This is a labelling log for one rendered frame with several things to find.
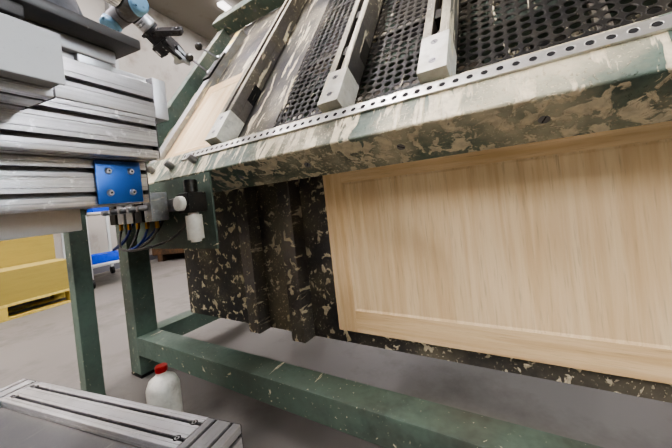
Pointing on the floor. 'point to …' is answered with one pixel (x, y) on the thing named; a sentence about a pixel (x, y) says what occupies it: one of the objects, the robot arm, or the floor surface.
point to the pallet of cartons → (31, 275)
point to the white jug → (164, 389)
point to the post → (84, 309)
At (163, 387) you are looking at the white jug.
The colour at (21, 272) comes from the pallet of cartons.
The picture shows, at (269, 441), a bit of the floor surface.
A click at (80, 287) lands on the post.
